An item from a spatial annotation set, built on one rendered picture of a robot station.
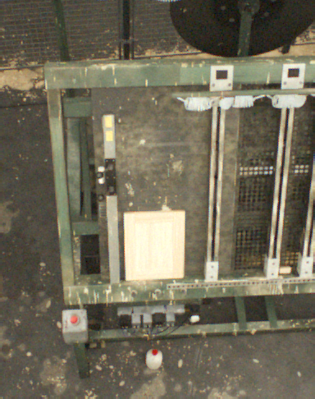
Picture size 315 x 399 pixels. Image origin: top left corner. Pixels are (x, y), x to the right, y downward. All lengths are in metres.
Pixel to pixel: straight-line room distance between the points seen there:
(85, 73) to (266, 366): 2.33
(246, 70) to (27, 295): 2.30
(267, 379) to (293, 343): 0.31
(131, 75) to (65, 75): 0.29
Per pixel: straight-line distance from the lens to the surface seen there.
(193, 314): 3.59
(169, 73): 2.92
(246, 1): 3.36
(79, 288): 3.48
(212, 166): 3.14
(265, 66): 2.99
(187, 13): 3.42
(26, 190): 4.88
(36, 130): 5.19
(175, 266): 3.47
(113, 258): 3.39
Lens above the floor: 4.07
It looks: 57 degrees down
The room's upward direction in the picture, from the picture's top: 4 degrees clockwise
